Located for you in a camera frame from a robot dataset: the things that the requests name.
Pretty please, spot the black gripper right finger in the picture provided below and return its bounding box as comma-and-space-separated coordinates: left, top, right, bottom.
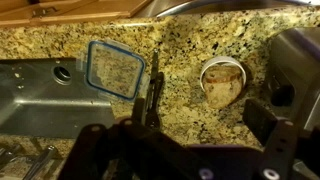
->
242, 99, 300, 180

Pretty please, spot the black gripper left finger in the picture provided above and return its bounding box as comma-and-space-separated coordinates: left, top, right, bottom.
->
58, 98, 147, 180

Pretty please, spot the stainless steel two-slot toaster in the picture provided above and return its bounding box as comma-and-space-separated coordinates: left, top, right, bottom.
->
265, 26, 320, 132

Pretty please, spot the white ceramic bowl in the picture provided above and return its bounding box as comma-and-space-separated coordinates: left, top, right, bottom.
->
199, 55, 248, 98

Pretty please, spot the stainless steel sink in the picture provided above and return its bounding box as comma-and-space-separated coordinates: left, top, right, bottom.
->
0, 57, 116, 140

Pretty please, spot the chrome sink faucet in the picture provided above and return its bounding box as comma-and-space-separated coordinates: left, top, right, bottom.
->
0, 142, 59, 180

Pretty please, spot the wooden lower counter cabinet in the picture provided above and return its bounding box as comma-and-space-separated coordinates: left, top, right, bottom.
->
0, 0, 153, 28

